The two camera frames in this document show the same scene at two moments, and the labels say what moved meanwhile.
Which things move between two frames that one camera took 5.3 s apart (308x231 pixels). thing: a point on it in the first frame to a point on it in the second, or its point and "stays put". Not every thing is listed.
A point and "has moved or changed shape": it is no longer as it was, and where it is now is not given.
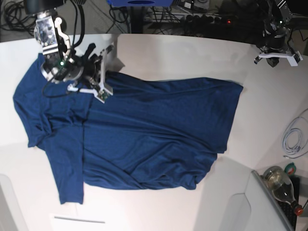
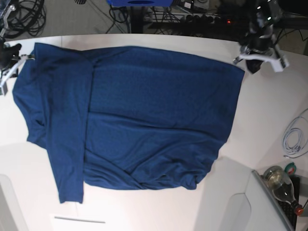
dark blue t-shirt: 147,134 has moved or changed shape
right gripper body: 275,40 to 256,43
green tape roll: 290,169 stays put
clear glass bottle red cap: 281,186 stays put
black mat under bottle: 288,210 stays put
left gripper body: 91,66 to 8,56
